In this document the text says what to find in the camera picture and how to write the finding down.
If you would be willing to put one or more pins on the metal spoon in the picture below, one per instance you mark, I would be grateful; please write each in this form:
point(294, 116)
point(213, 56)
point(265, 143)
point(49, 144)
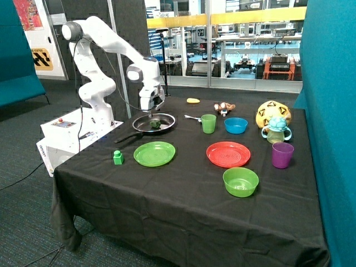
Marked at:
point(195, 118)

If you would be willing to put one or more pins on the purple cup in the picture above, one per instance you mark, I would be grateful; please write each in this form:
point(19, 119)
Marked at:
point(282, 153)

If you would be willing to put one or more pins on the yellow soccer ball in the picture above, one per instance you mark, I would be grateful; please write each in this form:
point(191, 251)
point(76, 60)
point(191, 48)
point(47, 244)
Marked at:
point(271, 109)

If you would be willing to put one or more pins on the blue sippy cup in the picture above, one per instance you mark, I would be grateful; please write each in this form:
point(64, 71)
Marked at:
point(276, 131)

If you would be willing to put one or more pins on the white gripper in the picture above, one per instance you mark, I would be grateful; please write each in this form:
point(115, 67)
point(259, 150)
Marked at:
point(151, 98)

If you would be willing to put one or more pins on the green plate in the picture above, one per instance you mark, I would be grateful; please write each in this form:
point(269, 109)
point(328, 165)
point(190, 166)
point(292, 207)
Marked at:
point(154, 154)

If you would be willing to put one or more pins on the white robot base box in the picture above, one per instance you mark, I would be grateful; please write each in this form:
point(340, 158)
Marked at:
point(69, 134)

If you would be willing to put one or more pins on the green cup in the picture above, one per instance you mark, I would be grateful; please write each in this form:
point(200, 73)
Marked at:
point(208, 123)

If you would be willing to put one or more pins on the black frying pan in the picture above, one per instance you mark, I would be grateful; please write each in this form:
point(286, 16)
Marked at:
point(142, 127)

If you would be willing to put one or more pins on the green toy block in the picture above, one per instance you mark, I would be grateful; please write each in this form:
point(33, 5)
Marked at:
point(118, 157)

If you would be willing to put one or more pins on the red plate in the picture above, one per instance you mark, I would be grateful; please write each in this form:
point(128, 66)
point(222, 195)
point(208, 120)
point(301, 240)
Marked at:
point(228, 154)

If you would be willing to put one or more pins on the black tablecloth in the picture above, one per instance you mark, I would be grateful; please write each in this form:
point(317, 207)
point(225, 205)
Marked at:
point(181, 211)

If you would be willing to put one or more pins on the blue bowl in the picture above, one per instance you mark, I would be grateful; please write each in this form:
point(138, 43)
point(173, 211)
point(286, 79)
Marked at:
point(235, 125)

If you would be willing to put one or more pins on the red wall poster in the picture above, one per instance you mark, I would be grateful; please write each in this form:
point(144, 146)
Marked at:
point(28, 14)

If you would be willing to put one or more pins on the teal sofa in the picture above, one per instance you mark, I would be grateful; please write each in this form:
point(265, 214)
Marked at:
point(19, 81)

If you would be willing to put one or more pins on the green bowl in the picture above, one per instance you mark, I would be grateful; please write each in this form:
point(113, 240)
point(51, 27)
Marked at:
point(240, 181)

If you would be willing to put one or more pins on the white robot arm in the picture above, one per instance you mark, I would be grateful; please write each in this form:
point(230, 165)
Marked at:
point(145, 70)

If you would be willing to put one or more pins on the green capsicum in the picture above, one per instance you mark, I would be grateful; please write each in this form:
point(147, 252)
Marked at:
point(155, 123)

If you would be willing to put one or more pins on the brown plush toy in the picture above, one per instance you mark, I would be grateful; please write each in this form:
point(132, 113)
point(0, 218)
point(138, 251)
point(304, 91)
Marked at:
point(224, 108)

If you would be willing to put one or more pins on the yellow black hazard sign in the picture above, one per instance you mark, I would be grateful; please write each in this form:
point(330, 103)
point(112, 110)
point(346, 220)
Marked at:
point(42, 59)

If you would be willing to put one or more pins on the teal partition panel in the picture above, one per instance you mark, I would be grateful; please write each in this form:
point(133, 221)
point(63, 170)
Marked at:
point(327, 53)

